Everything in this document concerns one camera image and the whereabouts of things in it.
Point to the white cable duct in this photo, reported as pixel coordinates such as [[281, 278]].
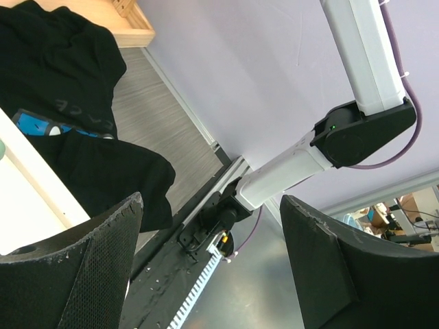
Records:
[[201, 281]]

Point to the black t shirt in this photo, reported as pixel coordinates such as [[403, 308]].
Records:
[[58, 75]]

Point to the wooden clothes rack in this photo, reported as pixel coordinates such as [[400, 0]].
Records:
[[128, 24]]

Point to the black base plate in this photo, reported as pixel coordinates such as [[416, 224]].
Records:
[[160, 287]]

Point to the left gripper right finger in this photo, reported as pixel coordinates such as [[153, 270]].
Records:
[[346, 278]]

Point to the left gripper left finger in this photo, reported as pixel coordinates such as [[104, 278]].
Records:
[[75, 279]]

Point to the white drawer box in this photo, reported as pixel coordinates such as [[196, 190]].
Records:
[[35, 204]]

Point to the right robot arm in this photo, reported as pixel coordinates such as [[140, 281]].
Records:
[[384, 106]]

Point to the green mug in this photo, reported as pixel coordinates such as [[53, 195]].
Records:
[[2, 150]]

